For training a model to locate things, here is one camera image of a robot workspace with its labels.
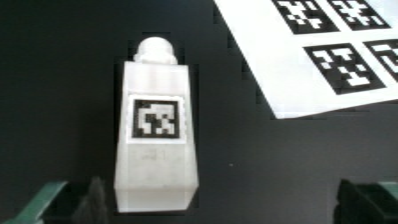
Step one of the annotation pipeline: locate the white marker tag sheet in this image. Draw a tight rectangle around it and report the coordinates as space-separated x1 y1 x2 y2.
214 0 398 119

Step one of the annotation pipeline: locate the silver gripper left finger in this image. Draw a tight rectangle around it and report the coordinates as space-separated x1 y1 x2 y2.
0 177 109 224

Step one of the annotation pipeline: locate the white table leg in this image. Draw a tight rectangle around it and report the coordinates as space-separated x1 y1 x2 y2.
114 37 200 213

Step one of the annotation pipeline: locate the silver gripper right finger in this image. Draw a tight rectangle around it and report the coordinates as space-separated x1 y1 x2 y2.
336 179 398 224

